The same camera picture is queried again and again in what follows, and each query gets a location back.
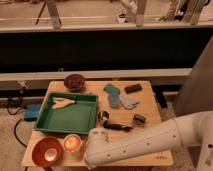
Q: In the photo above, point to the red chili pepper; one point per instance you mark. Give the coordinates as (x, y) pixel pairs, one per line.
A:
(84, 146)

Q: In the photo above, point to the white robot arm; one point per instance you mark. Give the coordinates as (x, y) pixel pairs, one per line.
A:
(190, 130)

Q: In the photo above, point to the dark red patterned bowl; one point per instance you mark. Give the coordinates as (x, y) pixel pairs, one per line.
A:
(74, 82)

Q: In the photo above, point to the teal sponge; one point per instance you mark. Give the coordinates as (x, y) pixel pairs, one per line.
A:
(109, 88)

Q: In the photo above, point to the blue cloth piece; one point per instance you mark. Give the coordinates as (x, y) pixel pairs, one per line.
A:
(113, 100)

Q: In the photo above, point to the light blue crumpled cloth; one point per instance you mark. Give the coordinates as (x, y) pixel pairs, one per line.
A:
(128, 103)

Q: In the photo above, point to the black rectangular block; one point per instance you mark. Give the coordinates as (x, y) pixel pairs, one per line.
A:
(133, 88)

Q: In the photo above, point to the black metal scoop tool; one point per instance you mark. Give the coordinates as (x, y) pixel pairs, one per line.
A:
(104, 120)

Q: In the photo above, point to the green plastic tray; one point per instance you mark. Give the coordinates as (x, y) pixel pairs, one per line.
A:
(77, 118)

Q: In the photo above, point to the small orange cup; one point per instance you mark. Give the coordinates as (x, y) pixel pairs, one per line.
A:
(72, 143)

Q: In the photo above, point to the blue power box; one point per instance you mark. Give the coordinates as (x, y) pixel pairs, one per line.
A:
(31, 112)

